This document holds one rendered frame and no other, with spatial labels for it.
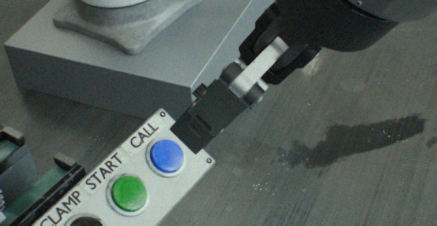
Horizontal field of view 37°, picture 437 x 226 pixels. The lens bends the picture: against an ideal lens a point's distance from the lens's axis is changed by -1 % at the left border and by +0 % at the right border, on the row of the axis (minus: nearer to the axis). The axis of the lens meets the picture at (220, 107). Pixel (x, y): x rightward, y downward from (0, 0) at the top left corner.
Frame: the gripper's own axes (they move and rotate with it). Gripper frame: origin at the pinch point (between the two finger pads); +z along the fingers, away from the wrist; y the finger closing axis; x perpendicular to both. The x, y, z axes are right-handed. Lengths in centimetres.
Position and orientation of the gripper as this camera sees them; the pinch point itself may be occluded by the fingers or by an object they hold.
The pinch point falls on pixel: (205, 118)
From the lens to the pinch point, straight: 50.2
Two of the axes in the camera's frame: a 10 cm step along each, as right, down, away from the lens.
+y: -5.5, 5.8, -6.0
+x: 7.2, 7.0, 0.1
